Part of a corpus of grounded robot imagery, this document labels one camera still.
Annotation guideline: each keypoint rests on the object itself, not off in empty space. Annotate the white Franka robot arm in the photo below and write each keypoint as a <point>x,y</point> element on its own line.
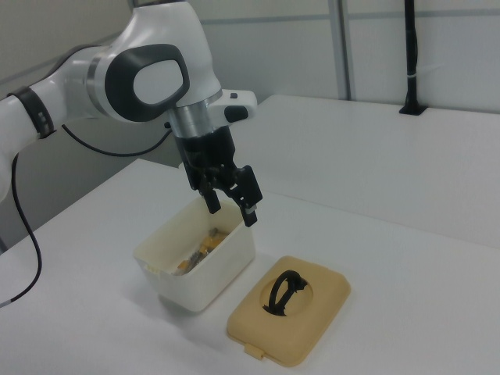
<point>156,84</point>

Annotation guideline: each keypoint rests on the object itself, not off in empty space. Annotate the black camera stand pole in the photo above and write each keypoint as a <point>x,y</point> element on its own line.
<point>411,58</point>

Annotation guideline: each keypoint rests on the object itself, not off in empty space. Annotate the grey partition post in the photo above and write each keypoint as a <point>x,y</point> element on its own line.
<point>343,51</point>

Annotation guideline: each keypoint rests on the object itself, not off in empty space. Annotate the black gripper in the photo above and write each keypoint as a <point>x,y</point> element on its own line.
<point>207,152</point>

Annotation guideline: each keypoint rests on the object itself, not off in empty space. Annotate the white plastic tool case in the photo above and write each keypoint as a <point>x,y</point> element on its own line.
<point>218,273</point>

